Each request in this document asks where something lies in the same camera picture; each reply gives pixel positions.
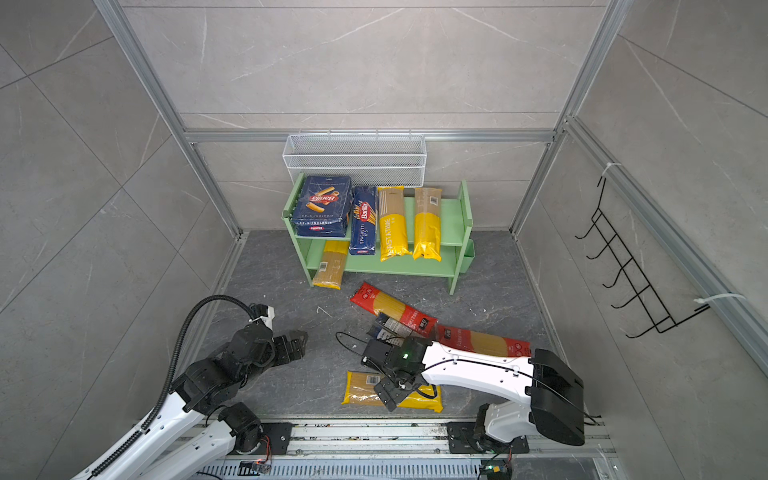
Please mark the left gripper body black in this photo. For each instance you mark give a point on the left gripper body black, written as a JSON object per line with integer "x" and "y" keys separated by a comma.
{"x": 278, "y": 352}

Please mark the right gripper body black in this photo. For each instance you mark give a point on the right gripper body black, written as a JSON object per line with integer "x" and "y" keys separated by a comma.
{"x": 394, "y": 377}

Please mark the large yellow spaghetti bag front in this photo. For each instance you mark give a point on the large yellow spaghetti bag front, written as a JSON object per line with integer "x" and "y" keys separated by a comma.
{"x": 360, "y": 390}

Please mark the blue Barilla spaghetti box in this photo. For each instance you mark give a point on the blue Barilla spaghetti box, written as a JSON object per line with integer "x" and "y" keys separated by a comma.
{"x": 363, "y": 221}

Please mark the yellow spaghetti bag with lettering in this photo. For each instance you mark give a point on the yellow spaghetti bag with lettering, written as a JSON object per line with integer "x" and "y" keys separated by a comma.
{"x": 393, "y": 236}

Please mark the blue Barilla rigatoni box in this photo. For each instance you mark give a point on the blue Barilla rigatoni box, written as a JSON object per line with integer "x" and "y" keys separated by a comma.
{"x": 323, "y": 207}

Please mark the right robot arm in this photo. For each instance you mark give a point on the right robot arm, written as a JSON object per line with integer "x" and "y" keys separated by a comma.
{"x": 542, "y": 394}

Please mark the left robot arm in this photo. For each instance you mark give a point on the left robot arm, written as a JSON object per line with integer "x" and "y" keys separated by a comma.
{"x": 197, "y": 420}

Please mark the green wooden two-tier shelf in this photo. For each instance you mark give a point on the green wooden two-tier shelf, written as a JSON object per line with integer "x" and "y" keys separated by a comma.
{"x": 456, "y": 245}

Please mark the clear white-label spaghetti bag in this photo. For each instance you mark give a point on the clear white-label spaghetti bag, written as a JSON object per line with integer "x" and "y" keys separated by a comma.
{"x": 389, "y": 331}

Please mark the red spaghetti bag upper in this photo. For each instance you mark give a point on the red spaghetti bag upper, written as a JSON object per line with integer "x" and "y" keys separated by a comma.
{"x": 378, "y": 302}

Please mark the red spaghetti bag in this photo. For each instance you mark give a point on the red spaghetti bag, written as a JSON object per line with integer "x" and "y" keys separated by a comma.
{"x": 378, "y": 302}
{"x": 481, "y": 343}

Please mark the red spaghetti bag right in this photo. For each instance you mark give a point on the red spaghetti bag right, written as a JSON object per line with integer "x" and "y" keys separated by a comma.
{"x": 481, "y": 343}

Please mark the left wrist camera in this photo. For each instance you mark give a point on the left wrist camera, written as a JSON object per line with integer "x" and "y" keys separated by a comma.
{"x": 264, "y": 314}

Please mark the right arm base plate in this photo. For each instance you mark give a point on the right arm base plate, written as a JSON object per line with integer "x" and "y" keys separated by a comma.
{"x": 463, "y": 439}

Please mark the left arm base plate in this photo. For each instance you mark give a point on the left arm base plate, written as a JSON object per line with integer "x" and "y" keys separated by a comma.
{"x": 271, "y": 437}

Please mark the white wire mesh basket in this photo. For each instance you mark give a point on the white wire mesh basket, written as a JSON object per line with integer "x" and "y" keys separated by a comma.
{"x": 377, "y": 159}

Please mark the black wire hook rack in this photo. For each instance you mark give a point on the black wire hook rack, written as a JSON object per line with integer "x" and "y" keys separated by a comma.
{"x": 629, "y": 271}

